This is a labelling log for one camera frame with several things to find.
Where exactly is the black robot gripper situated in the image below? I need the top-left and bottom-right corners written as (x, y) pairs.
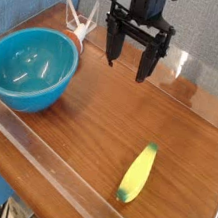
top-left (106, 0), bottom-right (176, 83)

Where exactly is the yellow green toy corn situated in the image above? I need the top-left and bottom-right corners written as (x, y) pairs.
top-left (116, 143), bottom-right (158, 203)

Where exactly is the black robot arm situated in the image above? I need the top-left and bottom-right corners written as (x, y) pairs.
top-left (106, 0), bottom-right (177, 83)

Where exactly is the orange white toy object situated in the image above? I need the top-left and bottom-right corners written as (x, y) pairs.
top-left (64, 24), bottom-right (86, 54)

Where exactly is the blue bowl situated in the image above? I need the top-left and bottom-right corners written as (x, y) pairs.
top-left (0, 27), bottom-right (79, 113)

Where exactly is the clear acrylic back barrier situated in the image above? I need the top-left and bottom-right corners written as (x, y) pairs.
top-left (73, 22), bottom-right (218, 137)

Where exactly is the clear acrylic barrier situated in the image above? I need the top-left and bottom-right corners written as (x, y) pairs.
top-left (0, 101), bottom-right (123, 218)
top-left (73, 22), bottom-right (218, 137)

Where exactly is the clear acrylic front barrier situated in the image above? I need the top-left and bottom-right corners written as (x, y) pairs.
top-left (0, 101), bottom-right (123, 218)

